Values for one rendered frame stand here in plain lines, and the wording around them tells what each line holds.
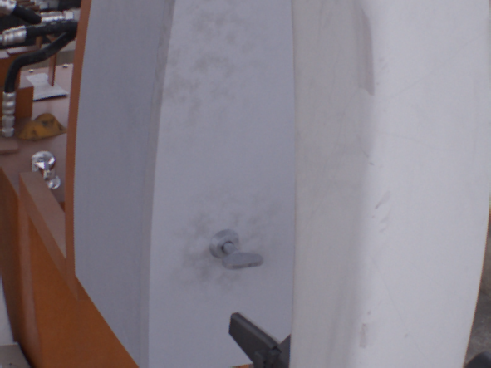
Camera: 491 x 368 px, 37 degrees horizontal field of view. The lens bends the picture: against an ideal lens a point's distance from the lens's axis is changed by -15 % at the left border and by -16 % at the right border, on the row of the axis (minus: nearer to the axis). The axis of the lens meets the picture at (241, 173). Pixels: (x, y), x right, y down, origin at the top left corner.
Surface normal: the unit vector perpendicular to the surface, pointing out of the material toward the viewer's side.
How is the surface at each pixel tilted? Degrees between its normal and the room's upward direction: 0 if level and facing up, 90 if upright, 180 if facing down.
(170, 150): 90
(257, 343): 90
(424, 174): 81
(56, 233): 0
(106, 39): 90
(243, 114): 90
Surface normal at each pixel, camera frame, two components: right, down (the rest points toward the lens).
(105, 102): -0.88, 0.08
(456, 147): 0.48, 0.22
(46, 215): 0.11, -0.92
